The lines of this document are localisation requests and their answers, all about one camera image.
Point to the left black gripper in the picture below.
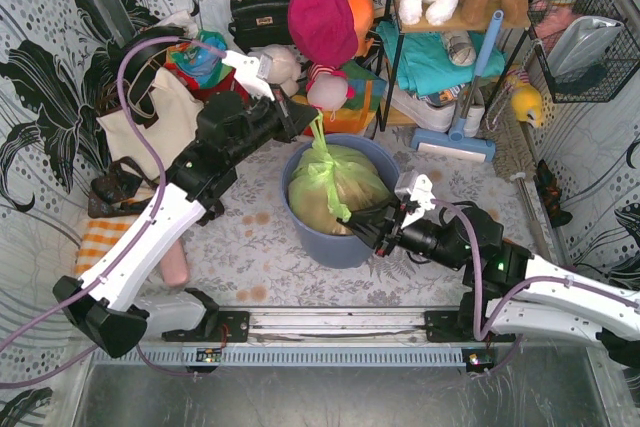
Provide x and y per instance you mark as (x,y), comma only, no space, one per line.
(289,120)

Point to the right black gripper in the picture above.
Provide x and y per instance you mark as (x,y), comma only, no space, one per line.
(390,229)

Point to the blue round trash bin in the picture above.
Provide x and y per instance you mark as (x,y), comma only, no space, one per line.
(338,252)

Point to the green trash bag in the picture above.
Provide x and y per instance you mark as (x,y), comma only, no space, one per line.
(330,182)

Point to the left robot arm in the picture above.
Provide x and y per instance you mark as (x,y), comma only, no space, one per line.
(103,303)

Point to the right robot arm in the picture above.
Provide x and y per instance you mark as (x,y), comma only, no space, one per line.
(513,292)

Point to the magenta cloth bag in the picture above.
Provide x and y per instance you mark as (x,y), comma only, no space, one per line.
(323,30)

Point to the colourful printed bag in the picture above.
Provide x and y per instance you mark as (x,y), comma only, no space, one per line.
(196,67)

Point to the cream canvas tote bag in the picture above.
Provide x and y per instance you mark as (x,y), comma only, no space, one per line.
(175,128)

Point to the brown patterned bag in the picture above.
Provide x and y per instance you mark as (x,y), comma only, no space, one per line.
(126,190)

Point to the pink faced plush doll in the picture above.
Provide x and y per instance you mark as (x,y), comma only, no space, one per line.
(328,88)

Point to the cream plush lamb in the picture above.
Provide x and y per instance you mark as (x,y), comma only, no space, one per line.
(285,71)

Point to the rainbow striped cloth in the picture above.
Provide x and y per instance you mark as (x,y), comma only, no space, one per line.
(358,112)

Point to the red cloth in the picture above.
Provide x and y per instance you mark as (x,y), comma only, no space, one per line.
(228,83)

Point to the black leather handbag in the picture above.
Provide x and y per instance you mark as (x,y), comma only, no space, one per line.
(259,23)

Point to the blue floor sweeper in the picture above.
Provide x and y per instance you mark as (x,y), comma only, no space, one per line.
(454,142)

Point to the white sneaker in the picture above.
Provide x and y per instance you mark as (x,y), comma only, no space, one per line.
(439,118)

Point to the orange plush toy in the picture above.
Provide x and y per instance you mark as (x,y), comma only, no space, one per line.
(363,16)

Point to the teal folded cloth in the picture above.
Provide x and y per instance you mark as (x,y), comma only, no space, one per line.
(424,67)

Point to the black round hat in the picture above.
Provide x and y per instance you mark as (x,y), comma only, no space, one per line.
(117,54)

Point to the grey patterned ball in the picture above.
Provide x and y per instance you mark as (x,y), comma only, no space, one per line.
(459,48)

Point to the black orange toy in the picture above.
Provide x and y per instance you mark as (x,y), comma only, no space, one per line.
(550,195)

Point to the yellow plush duck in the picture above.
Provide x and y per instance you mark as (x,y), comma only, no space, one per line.
(526,101)

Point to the orange white checked towel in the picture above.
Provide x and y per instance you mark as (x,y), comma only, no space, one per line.
(99,237)

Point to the silver foil pouch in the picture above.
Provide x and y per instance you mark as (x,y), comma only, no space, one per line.
(582,44)

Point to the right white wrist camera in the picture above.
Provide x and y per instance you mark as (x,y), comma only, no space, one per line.
(414,190)

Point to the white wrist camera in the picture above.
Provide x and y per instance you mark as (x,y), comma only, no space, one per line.
(251,73)
(414,190)

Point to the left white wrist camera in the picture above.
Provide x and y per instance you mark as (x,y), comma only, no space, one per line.
(251,73)

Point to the black wire basket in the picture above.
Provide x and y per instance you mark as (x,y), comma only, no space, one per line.
(603,80)

